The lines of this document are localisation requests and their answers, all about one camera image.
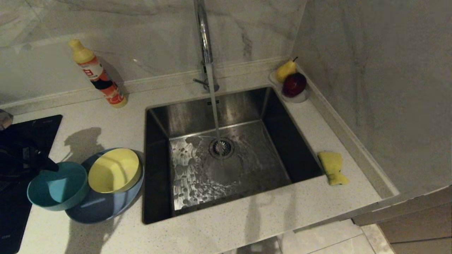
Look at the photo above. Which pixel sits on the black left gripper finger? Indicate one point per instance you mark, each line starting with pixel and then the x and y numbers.
pixel 47 165

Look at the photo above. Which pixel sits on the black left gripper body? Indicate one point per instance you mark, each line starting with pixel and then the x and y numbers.
pixel 17 158

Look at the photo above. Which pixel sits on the teal bowl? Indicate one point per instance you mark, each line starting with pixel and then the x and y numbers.
pixel 60 192

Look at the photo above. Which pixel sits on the orange white dish soap bottle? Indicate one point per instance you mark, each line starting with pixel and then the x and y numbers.
pixel 95 72

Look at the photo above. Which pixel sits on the chrome kitchen faucet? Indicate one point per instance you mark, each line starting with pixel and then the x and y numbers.
pixel 204 42

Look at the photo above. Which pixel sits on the yellow sponge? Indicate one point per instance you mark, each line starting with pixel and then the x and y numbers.
pixel 332 164

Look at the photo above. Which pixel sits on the stainless steel sink basin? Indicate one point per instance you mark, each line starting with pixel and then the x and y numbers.
pixel 254 176

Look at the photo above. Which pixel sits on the black induction cooktop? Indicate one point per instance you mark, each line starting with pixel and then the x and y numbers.
pixel 31 127

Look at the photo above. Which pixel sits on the yellow bowl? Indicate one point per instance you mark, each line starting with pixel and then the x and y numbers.
pixel 113 173

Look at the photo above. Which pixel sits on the blue plate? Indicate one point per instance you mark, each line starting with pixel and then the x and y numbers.
pixel 100 210

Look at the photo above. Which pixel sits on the round metal drain strainer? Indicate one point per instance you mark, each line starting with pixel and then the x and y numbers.
pixel 221 148

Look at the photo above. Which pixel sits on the running water stream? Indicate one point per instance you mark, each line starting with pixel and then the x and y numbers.
pixel 213 106

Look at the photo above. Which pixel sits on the yellow pear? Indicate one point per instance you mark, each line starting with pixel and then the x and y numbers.
pixel 284 70

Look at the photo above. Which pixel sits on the dark red apple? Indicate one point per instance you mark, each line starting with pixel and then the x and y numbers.
pixel 294 84

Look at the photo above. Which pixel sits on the small white fruit dish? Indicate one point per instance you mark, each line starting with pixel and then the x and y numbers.
pixel 298 98

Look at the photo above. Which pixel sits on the wooden cabinet front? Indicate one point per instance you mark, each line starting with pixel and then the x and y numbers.
pixel 416 225

